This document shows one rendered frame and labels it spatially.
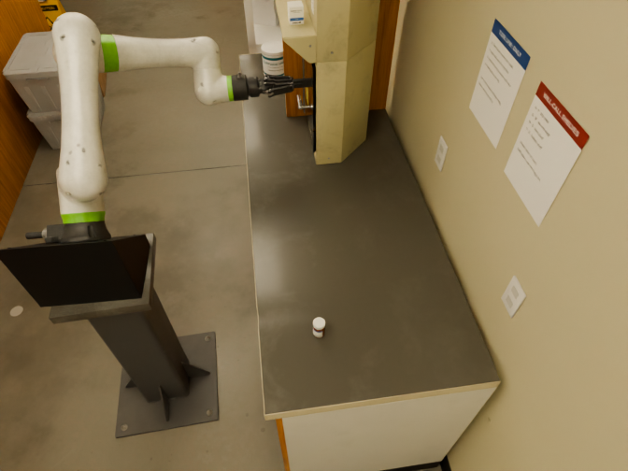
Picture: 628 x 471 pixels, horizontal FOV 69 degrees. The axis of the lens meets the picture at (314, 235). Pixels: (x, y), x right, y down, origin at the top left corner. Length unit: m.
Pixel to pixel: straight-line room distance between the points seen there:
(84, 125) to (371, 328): 1.04
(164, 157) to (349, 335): 2.55
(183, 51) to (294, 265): 0.84
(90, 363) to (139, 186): 1.34
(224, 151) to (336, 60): 2.04
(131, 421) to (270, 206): 1.27
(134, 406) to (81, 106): 1.54
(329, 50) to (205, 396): 1.69
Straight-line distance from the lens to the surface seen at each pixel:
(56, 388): 2.75
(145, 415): 2.49
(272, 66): 2.54
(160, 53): 1.74
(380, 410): 1.50
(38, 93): 3.83
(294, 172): 1.97
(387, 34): 2.17
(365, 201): 1.85
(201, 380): 2.49
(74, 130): 1.46
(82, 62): 1.50
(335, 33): 1.70
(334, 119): 1.87
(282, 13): 1.85
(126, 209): 3.37
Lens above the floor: 2.24
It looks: 49 degrees down
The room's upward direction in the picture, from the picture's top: straight up
